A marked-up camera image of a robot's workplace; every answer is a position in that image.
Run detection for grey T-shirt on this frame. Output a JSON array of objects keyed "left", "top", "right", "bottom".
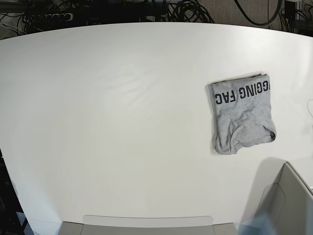
[{"left": 209, "top": 74, "right": 276, "bottom": 155}]

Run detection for black power strip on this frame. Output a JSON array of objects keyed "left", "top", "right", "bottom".
[{"left": 31, "top": 13, "right": 74, "bottom": 22}]

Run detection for grey bin at bottom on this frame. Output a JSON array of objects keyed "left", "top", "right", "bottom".
[{"left": 58, "top": 215, "right": 238, "bottom": 235}]

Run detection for grey bin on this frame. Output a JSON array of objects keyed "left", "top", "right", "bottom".
[
  {"left": 58, "top": 215, "right": 238, "bottom": 235},
  {"left": 255, "top": 162, "right": 313, "bottom": 235}
]

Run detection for blue translucent object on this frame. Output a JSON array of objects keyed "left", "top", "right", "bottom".
[{"left": 236, "top": 213, "right": 277, "bottom": 235}]

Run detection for grey bin at right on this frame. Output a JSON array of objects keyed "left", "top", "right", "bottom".
[{"left": 255, "top": 162, "right": 313, "bottom": 235}]

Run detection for black cable bundle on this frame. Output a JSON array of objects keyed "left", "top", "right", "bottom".
[{"left": 168, "top": 0, "right": 216, "bottom": 24}]

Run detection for thick black hose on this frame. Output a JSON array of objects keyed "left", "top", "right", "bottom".
[{"left": 233, "top": 0, "right": 283, "bottom": 26}]

